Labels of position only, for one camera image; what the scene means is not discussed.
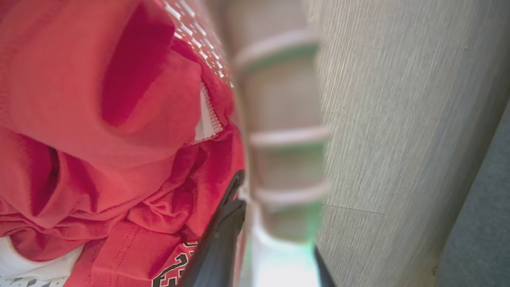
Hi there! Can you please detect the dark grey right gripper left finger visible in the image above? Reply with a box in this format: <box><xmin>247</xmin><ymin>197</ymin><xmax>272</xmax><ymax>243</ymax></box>
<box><xmin>177</xmin><ymin>170</ymin><xmax>247</xmax><ymax>287</ymax></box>

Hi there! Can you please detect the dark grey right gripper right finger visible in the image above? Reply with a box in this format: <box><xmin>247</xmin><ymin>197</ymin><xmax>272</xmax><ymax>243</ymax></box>
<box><xmin>314</xmin><ymin>246</ymin><xmax>337</xmax><ymax>287</ymax></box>

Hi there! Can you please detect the white slatted laundry basket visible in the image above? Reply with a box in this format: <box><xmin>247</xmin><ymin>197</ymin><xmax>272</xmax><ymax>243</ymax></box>
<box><xmin>207</xmin><ymin>0</ymin><xmax>333</xmax><ymax>287</ymax></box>

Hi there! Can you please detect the red jersey with black print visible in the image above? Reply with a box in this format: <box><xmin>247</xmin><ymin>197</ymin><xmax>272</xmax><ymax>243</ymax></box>
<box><xmin>0</xmin><ymin>0</ymin><xmax>247</xmax><ymax>287</ymax></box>

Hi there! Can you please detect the grey-blue rug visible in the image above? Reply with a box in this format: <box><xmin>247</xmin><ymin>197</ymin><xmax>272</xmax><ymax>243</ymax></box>
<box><xmin>435</xmin><ymin>104</ymin><xmax>510</xmax><ymax>287</ymax></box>

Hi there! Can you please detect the white patterned garment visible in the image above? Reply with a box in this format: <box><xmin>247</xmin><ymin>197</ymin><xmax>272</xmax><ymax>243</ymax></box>
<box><xmin>0</xmin><ymin>236</ymin><xmax>85</xmax><ymax>287</ymax></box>

